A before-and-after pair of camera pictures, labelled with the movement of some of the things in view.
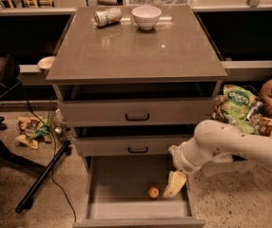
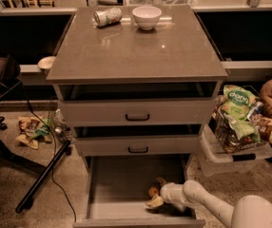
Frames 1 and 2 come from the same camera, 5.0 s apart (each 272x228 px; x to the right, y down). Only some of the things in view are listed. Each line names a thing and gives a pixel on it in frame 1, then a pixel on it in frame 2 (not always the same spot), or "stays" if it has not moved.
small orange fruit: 153,192 stays
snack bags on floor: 32,129 stays
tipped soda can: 106,16 stays
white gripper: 182,161 → 168,194
